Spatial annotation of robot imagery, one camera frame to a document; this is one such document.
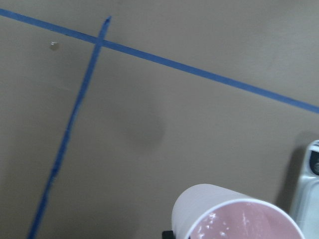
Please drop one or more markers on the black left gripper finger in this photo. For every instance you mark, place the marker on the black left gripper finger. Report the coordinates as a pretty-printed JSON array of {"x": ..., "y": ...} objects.
[{"x": 167, "y": 235}]

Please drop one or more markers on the pink plastic cup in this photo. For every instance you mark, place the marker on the pink plastic cup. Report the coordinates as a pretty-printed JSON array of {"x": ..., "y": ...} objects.
[{"x": 206, "y": 211}]

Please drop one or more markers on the silver digital kitchen scale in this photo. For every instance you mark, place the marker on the silver digital kitchen scale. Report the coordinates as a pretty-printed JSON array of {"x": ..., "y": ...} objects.
[{"x": 305, "y": 204}]

